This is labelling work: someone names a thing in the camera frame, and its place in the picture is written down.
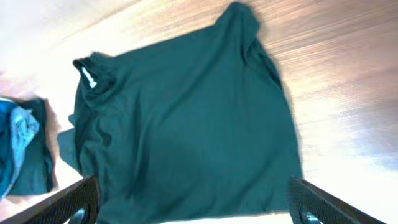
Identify black folded garment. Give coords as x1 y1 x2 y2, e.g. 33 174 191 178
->
9 98 54 196

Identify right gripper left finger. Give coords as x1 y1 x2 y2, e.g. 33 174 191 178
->
1 175 101 224

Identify grey folded garment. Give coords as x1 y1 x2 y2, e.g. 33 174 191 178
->
1 106 40 197

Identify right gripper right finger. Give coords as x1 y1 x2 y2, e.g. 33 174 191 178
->
288 177 383 224

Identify blue crumpled shirt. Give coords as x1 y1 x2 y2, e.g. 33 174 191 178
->
1 98 19 199

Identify black t-shirt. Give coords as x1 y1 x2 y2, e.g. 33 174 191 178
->
58 2 302 223

